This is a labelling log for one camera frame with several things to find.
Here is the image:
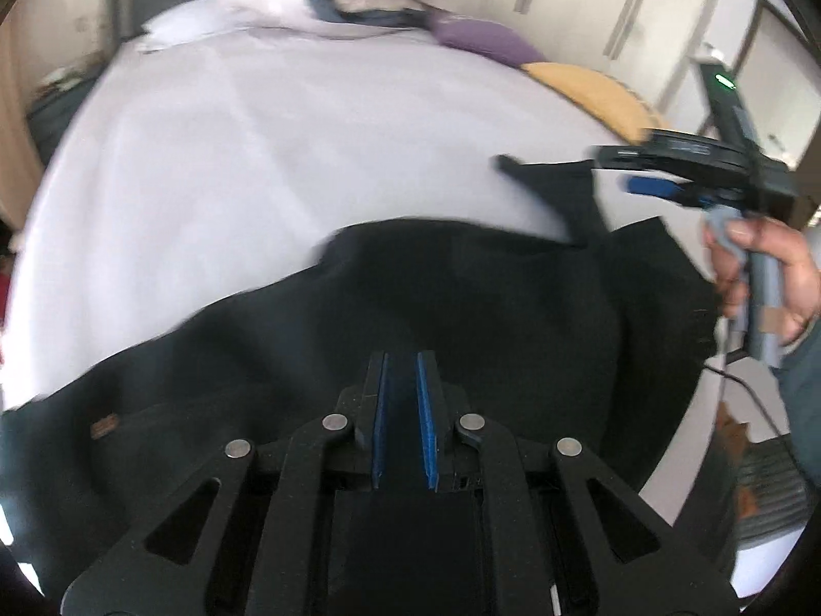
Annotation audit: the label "yellow pillow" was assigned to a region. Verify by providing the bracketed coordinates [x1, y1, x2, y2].
[522, 63, 668, 145]

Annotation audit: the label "white pillow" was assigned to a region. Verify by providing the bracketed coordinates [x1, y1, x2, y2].
[141, 0, 258, 52]

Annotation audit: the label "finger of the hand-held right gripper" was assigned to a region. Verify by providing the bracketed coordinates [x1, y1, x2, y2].
[593, 130, 751, 184]
[625, 176, 719, 209]

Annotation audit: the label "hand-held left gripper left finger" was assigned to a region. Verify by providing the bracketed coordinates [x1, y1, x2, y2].
[61, 352, 391, 616]

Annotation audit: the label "purple pillow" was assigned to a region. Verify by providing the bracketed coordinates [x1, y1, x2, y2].
[429, 13, 546, 68]

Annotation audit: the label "beige curtain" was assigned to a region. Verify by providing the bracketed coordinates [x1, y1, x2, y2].
[0, 19, 43, 228]

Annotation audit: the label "white wardrobe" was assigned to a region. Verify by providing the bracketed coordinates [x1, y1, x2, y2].
[442, 0, 726, 110]

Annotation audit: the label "person's right forearm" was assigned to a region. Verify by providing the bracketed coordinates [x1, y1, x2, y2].
[773, 317, 821, 463]

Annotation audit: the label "black pants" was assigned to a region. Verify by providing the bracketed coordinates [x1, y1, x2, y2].
[0, 154, 729, 616]

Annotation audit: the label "person's right hand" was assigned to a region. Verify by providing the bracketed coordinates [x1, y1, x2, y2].
[702, 217, 821, 342]

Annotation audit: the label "black cable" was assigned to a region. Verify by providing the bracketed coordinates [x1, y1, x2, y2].
[702, 334, 799, 447]

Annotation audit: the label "striped floor mat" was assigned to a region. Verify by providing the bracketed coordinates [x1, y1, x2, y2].
[734, 436, 818, 530]

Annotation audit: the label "bed with white sheet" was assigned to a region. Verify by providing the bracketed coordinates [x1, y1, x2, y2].
[0, 29, 732, 527]

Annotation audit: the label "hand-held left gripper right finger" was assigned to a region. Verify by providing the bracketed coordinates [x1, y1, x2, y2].
[417, 352, 738, 616]

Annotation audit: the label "grey bedside table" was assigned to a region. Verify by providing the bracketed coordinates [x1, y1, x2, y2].
[26, 67, 97, 155]

